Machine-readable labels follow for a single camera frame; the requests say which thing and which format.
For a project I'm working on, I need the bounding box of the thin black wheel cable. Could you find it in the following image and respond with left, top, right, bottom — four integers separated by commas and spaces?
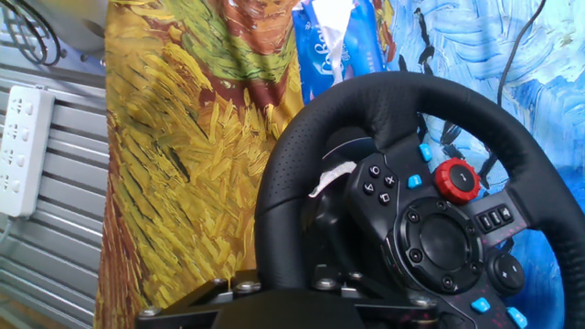
496, 0, 548, 107

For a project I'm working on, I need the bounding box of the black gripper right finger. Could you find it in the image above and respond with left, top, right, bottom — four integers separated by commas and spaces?
312, 269, 441, 329

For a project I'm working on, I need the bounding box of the white power strip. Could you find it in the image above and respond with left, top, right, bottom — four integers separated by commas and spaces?
0, 85, 56, 218

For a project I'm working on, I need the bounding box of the blue tissue pack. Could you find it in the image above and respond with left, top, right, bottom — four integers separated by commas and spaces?
291, 0, 389, 104

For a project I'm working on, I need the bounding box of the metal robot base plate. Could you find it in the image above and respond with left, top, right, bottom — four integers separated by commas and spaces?
58, 45, 109, 69

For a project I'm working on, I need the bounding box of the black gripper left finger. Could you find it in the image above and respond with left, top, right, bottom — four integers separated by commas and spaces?
135, 269, 262, 329

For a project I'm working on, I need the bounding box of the black racing steering wheel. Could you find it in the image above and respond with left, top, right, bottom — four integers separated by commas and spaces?
254, 70, 585, 329

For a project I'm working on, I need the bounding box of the black cable bundle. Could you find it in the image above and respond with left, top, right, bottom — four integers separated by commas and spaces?
0, 0, 63, 68

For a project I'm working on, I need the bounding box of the painted blue yellow tablecloth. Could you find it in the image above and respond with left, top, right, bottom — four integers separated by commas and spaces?
93, 0, 585, 329

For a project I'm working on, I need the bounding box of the black wheel base housing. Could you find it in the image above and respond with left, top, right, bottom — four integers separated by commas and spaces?
301, 127, 389, 293

